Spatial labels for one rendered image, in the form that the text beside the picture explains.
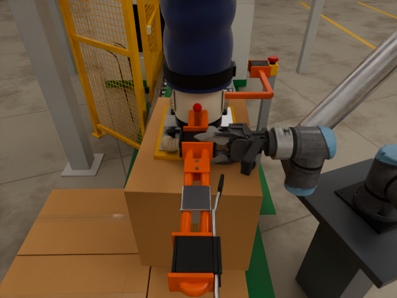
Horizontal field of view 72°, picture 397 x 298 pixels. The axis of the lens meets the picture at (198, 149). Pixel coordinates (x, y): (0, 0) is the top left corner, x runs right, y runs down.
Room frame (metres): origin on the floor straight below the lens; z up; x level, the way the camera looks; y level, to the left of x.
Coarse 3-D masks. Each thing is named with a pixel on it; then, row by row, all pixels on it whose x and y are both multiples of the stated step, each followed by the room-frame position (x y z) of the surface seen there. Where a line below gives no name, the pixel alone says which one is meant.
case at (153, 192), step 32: (160, 160) 0.68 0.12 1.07; (128, 192) 0.54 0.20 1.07; (160, 192) 0.54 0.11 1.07; (224, 192) 0.54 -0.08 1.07; (256, 192) 0.54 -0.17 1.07; (160, 224) 0.54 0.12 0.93; (192, 224) 0.53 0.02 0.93; (224, 224) 0.53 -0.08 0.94; (256, 224) 0.52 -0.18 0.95; (160, 256) 0.54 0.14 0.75; (224, 256) 0.53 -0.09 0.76
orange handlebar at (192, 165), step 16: (224, 96) 0.89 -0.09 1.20; (240, 96) 0.89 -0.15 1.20; (256, 96) 0.89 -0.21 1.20; (272, 96) 0.90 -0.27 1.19; (192, 112) 0.76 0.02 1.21; (192, 160) 0.51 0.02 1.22; (208, 160) 0.51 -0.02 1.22; (192, 176) 0.47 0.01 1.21; (208, 176) 0.46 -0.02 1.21; (208, 224) 0.33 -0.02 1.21; (192, 288) 0.20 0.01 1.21; (208, 288) 0.21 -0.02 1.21
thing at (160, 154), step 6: (168, 108) 0.99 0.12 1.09; (168, 114) 0.94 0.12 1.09; (174, 114) 0.91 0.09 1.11; (162, 120) 0.91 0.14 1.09; (162, 126) 0.86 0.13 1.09; (162, 132) 0.81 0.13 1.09; (168, 132) 0.78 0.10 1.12; (174, 132) 0.78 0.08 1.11; (174, 138) 0.78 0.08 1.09; (156, 150) 0.71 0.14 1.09; (162, 150) 0.71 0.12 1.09; (156, 156) 0.69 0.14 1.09; (162, 156) 0.69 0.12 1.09; (168, 156) 0.69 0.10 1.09; (174, 156) 0.69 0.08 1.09
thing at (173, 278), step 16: (176, 240) 0.28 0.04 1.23; (192, 240) 0.28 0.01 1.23; (208, 240) 0.28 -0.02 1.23; (176, 256) 0.25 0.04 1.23; (192, 256) 0.25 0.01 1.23; (208, 256) 0.25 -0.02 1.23; (176, 272) 0.22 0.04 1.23; (192, 272) 0.22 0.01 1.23; (208, 272) 0.22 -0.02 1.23; (176, 288) 0.22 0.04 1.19
